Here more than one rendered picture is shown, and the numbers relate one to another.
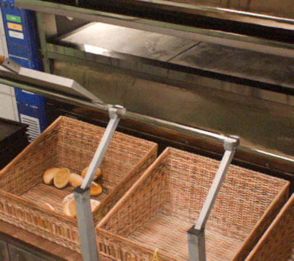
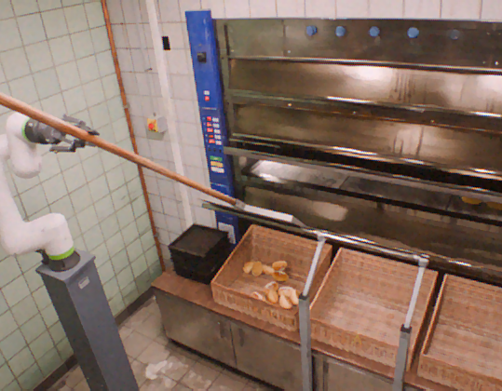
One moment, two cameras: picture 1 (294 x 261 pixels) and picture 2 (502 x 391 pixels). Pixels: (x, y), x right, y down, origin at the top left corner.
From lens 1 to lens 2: 97 cm
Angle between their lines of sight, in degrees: 6
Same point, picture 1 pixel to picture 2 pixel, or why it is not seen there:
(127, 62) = (308, 190)
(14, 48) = (215, 179)
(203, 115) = (370, 226)
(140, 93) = (318, 210)
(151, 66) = (329, 193)
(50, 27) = (243, 164)
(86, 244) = (305, 331)
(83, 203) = (305, 306)
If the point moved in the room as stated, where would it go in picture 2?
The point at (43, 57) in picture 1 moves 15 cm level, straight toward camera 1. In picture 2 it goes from (237, 184) to (244, 195)
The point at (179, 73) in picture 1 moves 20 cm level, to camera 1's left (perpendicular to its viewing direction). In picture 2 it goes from (353, 198) to (317, 204)
